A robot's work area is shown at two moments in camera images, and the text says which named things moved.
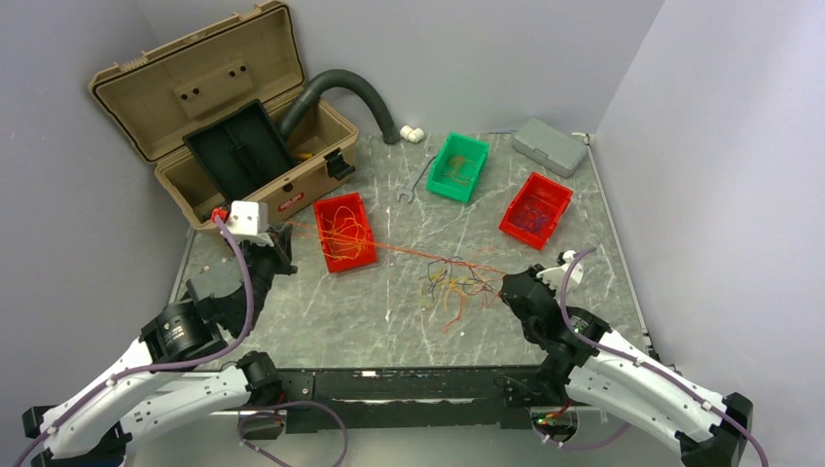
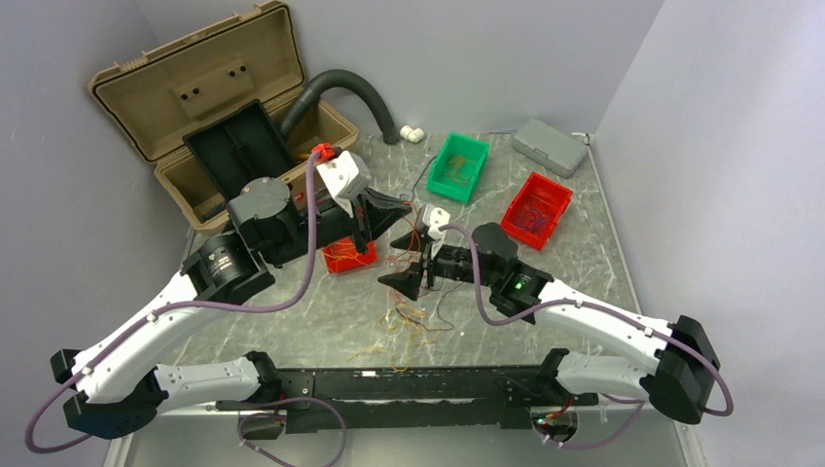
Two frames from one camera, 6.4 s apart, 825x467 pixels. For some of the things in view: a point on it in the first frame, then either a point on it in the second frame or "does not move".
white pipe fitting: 414,135 does not move
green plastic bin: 458,166 does not move
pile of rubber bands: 450,276 to 404,327
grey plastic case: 554,147 does not move
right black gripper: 532,270 to 409,280
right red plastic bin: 535,210 does not move
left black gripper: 281,251 to 374,212
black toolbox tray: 241,150 does not move
